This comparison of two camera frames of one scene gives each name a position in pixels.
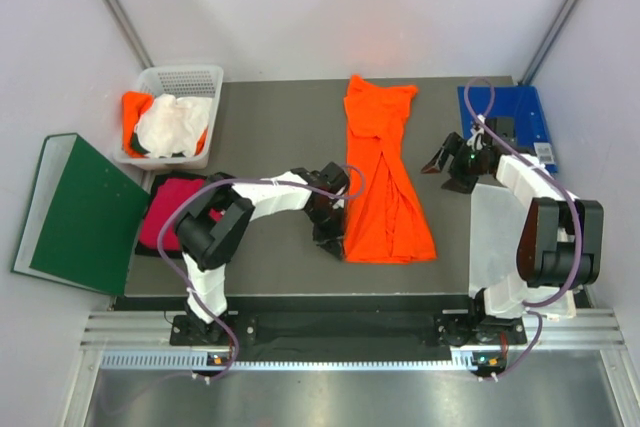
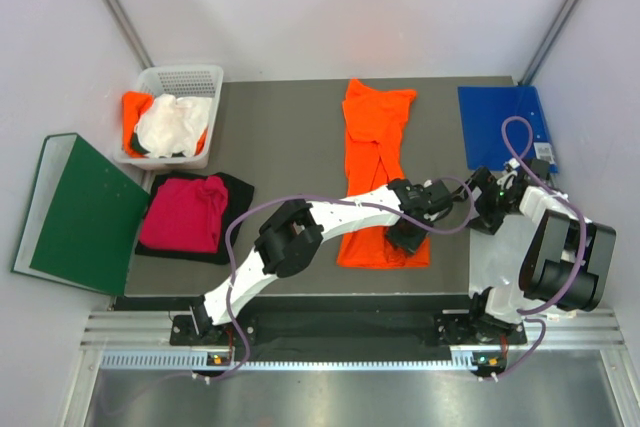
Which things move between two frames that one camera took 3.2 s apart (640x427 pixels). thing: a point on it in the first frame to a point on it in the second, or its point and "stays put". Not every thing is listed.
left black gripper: x=331 y=239 to x=408 y=245
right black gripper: x=453 y=146 to x=487 y=221
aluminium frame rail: x=547 y=331 stays put
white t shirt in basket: x=168 y=127 stays put
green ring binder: x=82 y=219 stays put
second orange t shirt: x=134 y=104 stays put
